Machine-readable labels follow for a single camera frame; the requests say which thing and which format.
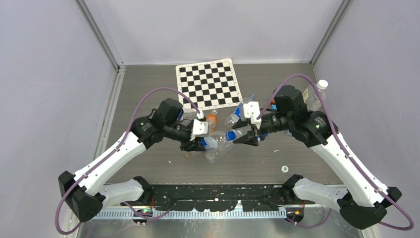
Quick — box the clear plastic bottle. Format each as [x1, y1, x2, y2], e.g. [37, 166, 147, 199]
[205, 143, 236, 164]

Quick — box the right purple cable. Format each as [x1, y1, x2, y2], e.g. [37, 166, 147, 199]
[256, 73, 415, 231]

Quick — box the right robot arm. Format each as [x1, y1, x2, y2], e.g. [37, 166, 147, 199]
[233, 85, 402, 230]

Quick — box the blue label Pepsi bottle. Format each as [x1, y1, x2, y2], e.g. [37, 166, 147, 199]
[224, 95, 255, 128]

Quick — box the checkerboard mat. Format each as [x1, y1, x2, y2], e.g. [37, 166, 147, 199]
[175, 58, 243, 110]

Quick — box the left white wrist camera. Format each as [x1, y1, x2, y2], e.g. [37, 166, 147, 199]
[191, 112, 209, 141]

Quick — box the tall bottle white cap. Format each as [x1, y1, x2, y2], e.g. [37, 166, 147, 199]
[302, 80, 328, 111]

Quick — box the clear Pepsi bottle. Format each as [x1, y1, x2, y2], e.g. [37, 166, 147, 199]
[209, 131, 233, 149]

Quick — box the purple cable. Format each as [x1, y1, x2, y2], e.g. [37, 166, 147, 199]
[256, 73, 415, 231]
[54, 87, 204, 236]

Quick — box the crushed Pepsi bottle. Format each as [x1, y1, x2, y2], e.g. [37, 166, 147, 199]
[180, 109, 197, 121]

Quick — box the blue cap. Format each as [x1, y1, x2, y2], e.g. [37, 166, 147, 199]
[225, 130, 237, 141]

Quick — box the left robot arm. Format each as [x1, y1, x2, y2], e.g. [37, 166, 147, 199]
[58, 98, 209, 223]

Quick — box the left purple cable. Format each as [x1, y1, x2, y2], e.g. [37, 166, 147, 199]
[54, 87, 204, 236]

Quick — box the orange drink bottle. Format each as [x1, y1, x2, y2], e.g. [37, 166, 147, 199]
[183, 110, 218, 158]

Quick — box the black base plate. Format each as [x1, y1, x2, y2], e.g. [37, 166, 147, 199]
[132, 184, 311, 222]

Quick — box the white green bottle cap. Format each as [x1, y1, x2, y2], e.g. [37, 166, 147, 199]
[281, 166, 289, 173]

